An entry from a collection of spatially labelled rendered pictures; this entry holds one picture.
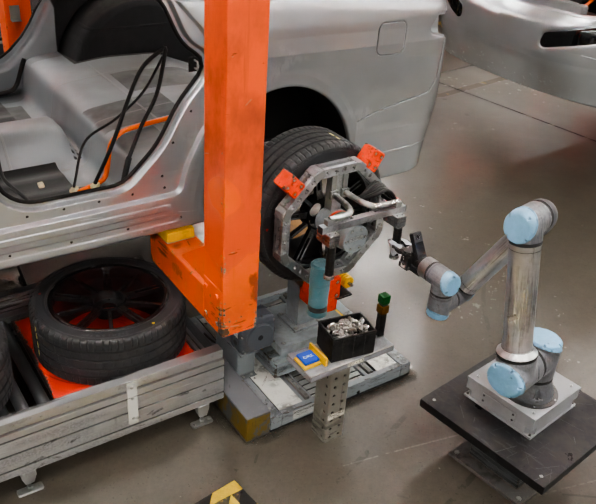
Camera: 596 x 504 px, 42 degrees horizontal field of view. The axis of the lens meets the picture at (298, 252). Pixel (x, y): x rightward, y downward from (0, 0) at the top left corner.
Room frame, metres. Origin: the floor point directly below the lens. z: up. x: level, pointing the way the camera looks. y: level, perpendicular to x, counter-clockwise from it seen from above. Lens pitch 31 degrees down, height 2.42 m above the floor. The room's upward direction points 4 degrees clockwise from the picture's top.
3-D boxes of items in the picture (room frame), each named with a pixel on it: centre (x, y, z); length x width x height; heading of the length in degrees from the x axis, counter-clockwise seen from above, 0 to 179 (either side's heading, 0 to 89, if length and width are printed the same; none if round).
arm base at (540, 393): (2.42, -0.97, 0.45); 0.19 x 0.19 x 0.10
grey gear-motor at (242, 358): (2.91, 0.26, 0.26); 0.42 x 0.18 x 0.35; 36
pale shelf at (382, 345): (2.53, -0.21, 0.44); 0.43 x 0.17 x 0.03; 126
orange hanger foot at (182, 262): (2.84, 0.46, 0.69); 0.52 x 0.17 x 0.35; 36
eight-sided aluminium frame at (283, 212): (2.89, -0.13, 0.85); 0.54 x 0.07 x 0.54; 126
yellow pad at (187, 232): (2.98, 0.56, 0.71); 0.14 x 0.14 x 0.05; 36
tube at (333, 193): (2.73, -0.12, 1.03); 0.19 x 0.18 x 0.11; 36
